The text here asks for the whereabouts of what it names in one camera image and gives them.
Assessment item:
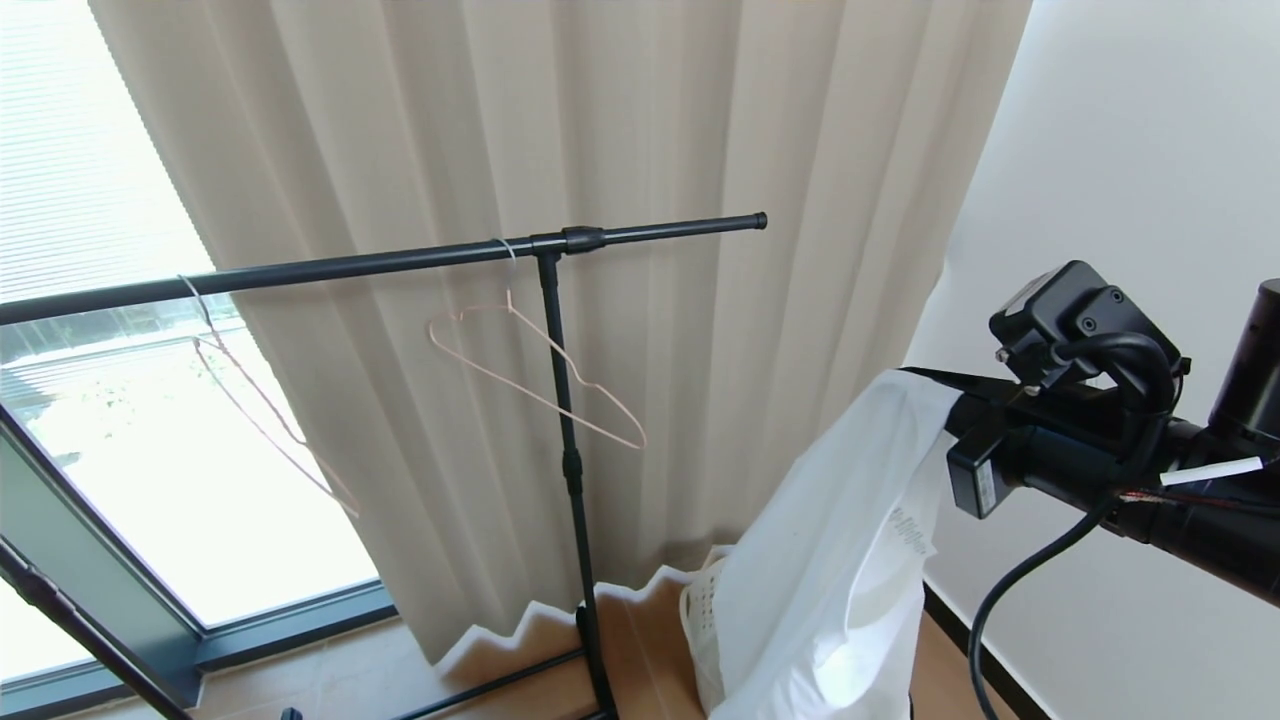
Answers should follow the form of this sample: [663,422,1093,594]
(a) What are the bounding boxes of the white t-shirt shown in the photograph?
[705,370,966,720]

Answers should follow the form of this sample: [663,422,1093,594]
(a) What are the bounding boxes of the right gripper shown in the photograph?
[945,390,1201,521]

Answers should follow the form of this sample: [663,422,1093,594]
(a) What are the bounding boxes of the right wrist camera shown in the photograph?
[988,260,1186,393]

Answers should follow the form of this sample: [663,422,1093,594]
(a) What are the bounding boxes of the pink clothes hanger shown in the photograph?
[428,238,649,451]
[178,275,361,519]

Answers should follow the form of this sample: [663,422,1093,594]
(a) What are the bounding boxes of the black clothes rack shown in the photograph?
[0,211,769,720]

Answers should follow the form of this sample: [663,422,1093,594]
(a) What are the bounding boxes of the window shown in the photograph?
[0,0,399,720]

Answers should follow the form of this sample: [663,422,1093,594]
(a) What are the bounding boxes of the white laundry basket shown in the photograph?
[680,545,736,713]

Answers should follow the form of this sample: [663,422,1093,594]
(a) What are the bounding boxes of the beige curtain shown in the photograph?
[88,0,1034,666]

